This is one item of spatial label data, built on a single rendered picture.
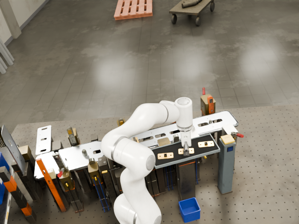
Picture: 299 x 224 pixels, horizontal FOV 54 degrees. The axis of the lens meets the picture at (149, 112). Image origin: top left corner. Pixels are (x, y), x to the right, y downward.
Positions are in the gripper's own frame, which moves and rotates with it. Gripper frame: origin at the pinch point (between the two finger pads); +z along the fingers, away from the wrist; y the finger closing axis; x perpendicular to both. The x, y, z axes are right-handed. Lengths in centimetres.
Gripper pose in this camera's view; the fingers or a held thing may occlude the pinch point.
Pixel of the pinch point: (185, 147)
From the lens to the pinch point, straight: 163.8
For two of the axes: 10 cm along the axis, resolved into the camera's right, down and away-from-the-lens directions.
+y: 0.4, -6.2, 7.9
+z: 1.2, 7.8, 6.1
